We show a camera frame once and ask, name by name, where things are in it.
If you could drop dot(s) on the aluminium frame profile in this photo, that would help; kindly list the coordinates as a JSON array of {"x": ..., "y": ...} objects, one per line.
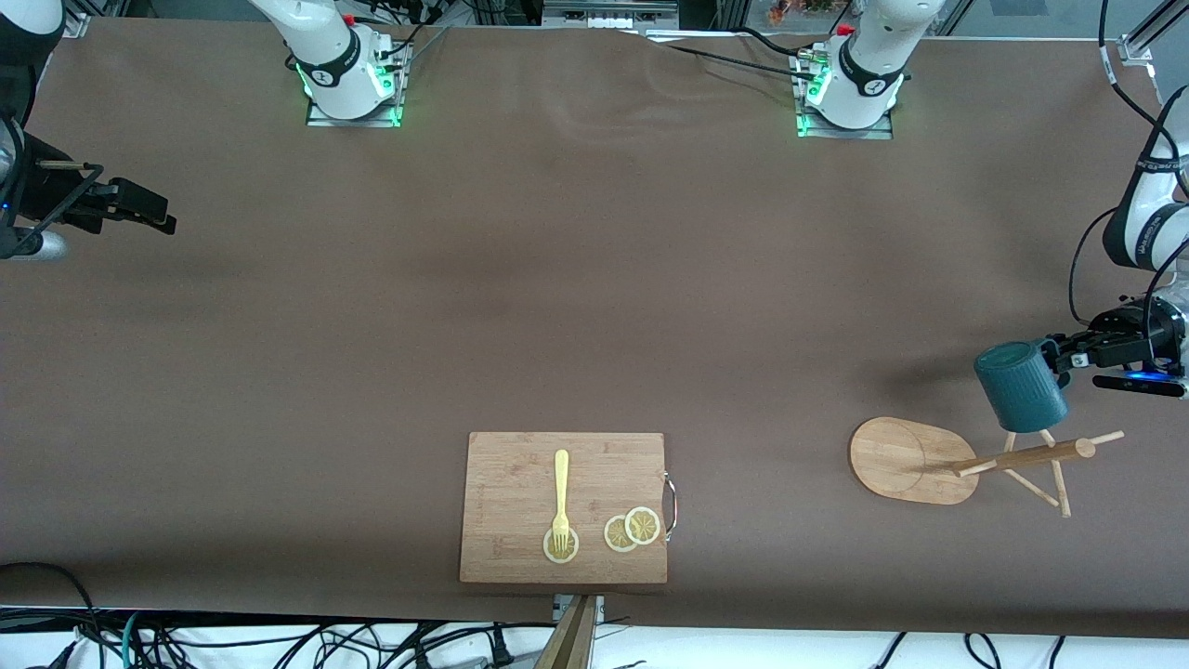
[{"x": 74, "y": 19}]

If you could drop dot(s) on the black power plug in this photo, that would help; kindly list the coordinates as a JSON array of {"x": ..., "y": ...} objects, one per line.
[{"x": 502, "y": 650}]

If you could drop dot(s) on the wooden mug rack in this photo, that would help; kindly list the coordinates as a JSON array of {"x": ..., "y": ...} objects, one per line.
[{"x": 906, "y": 460}]

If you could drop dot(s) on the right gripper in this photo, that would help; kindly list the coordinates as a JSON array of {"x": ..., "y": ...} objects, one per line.
[{"x": 48, "y": 190}]

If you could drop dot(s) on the grey power strip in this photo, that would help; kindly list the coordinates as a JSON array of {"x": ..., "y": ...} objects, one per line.
[{"x": 608, "y": 11}]

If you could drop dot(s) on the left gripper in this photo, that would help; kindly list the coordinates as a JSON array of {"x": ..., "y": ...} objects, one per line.
[{"x": 1126, "y": 339}]

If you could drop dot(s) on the wooden cutting board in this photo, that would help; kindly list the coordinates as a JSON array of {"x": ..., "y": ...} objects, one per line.
[{"x": 511, "y": 502}]

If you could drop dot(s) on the yellow plastic fork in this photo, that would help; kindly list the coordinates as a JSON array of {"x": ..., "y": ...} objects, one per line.
[{"x": 561, "y": 483}]

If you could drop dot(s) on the brown table cover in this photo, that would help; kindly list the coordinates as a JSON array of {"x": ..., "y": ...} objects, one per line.
[{"x": 372, "y": 418}]

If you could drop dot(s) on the wooden post with metal bracket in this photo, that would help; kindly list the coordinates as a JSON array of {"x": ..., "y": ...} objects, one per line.
[{"x": 568, "y": 641}]

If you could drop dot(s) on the lemon slice under fork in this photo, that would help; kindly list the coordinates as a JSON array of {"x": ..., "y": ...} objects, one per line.
[{"x": 550, "y": 553}]

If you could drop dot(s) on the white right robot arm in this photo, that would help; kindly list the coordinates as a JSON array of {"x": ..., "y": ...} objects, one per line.
[{"x": 325, "y": 46}]

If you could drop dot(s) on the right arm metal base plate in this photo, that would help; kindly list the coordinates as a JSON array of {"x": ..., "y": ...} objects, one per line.
[{"x": 390, "y": 111}]

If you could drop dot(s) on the teal ribbed mug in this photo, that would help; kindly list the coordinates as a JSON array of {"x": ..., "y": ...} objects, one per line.
[{"x": 1022, "y": 390}]

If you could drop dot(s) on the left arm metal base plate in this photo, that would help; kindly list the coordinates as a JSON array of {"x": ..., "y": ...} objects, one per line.
[{"x": 882, "y": 130}]

